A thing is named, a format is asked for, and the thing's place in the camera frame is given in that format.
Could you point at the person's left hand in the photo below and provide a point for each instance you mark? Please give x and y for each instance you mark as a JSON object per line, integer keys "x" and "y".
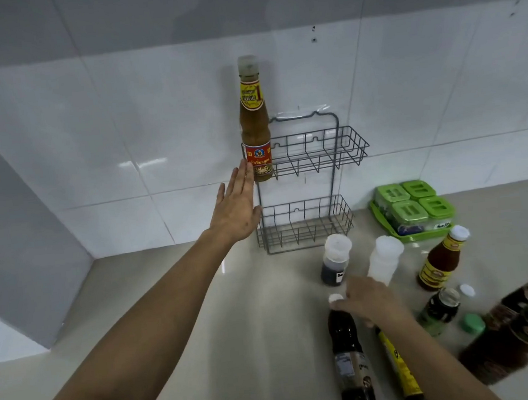
{"x": 233, "y": 214}

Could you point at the person's right hand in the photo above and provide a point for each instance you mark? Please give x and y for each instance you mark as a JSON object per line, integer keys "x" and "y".
{"x": 371, "y": 301}

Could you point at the person's left thumb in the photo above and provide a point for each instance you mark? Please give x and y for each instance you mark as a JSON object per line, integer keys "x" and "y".
{"x": 257, "y": 215}

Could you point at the person's left middle finger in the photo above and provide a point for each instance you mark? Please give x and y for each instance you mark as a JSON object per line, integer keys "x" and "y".
{"x": 241, "y": 177}

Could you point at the person's right thumb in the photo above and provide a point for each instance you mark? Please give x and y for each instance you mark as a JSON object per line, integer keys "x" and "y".
{"x": 341, "y": 305}

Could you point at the person's left little finger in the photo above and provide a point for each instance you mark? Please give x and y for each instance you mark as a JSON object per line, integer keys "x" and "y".
{"x": 220, "y": 195}

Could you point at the dark bottle yellow label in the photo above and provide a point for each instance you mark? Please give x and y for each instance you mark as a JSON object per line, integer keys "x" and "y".
{"x": 401, "y": 368}

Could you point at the person's left forearm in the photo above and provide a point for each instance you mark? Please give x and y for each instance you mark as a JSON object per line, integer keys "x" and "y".
{"x": 132, "y": 333}

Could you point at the person's right forearm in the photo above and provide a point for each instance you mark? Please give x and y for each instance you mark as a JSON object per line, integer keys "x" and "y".
{"x": 431, "y": 363}

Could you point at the dark liquid dispenser bottle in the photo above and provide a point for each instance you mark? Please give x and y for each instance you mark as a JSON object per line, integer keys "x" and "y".
{"x": 335, "y": 260}

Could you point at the amber sauce bottle red label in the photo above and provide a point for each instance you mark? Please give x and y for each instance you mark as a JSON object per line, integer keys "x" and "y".
{"x": 255, "y": 128}

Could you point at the tall dark sauce bottle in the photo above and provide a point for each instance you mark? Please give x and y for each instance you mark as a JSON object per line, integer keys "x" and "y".
{"x": 350, "y": 357}

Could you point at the white plastic dispenser bottle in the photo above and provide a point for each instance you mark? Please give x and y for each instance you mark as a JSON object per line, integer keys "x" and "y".
{"x": 384, "y": 257}

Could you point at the green seasoning box tray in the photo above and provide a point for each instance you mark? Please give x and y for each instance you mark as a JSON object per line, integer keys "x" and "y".
{"x": 402, "y": 237}

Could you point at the small dark bottle clear cap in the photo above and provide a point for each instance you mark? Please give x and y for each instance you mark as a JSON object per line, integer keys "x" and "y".
{"x": 438, "y": 312}

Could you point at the brown sauce bottle white cap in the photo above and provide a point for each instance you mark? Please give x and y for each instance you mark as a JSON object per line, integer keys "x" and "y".
{"x": 440, "y": 263}

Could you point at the green lid seasoning box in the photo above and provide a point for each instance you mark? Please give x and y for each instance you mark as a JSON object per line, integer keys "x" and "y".
{"x": 409, "y": 214}
{"x": 391, "y": 193}
{"x": 418, "y": 188}
{"x": 437, "y": 208}

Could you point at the small white bottle cap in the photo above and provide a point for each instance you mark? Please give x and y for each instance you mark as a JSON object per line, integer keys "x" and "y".
{"x": 467, "y": 290}

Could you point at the green bottle cap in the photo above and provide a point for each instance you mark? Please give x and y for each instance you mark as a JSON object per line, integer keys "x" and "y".
{"x": 473, "y": 324}

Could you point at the dark jar gold lid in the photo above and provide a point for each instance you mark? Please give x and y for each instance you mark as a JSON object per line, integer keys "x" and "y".
{"x": 510, "y": 345}

